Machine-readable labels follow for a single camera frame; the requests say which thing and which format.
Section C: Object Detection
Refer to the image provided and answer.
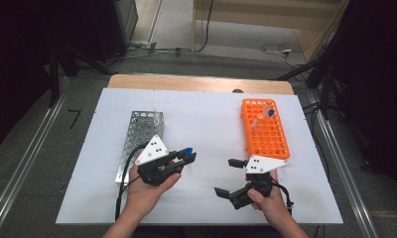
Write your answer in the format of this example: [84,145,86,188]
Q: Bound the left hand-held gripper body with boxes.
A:
[134,133,185,187]

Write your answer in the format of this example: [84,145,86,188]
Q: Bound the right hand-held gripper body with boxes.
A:
[228,154,290,210]

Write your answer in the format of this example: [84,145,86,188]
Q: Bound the orange plastic tube rack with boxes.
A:
[240,97,291,161]

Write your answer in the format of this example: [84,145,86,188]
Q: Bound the perforated metal tube rack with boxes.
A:
[114,110,166,185]

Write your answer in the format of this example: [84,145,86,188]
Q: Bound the clear test tube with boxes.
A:
[152,106,162,125]

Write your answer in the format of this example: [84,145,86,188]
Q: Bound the person's right hand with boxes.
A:
[246,170,293,226]

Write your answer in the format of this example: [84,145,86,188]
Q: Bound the person's left hand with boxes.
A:
[125,163,183,216]

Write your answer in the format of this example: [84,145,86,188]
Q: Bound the white table board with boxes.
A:
[56,87,344,226]

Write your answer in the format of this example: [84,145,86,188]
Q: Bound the light wooden table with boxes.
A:
[106,73,295,96]

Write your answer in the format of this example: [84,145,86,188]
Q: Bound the black metal stand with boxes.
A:
[48,43,115,108]
[275,59,333,121]

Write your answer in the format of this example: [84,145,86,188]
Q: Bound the black cabinet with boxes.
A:
[86,0,139,62]

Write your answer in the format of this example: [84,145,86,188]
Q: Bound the dark curtain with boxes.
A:
[330,0,397,199]
[0,0,92,155]

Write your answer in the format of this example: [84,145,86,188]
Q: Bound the right hand-held gripper black cable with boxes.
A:
[270,182,295,216]

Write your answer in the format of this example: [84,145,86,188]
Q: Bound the hand-held gripper black cable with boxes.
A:
[270,182,295,216]
[114,142,151,222]

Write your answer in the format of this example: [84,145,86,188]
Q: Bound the left hand-held gripper black cable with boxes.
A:
[114,142,151,222]

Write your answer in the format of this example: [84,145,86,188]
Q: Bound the black floor cables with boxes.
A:
[302,101,331,181]

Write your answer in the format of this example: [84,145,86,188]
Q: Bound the aluminium floor rail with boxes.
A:
[305,90,380,238]
[0,77,70,238]

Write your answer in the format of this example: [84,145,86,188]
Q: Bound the grey floor cable bundle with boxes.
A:
[106,41,195,62]

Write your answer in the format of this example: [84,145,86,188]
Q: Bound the white floor cable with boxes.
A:
[259,42,308,69]

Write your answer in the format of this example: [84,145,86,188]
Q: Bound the hanging black cable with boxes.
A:
[195,0,215,54]

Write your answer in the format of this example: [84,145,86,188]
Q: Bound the light wooden frame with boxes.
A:
[191,0,350,62]

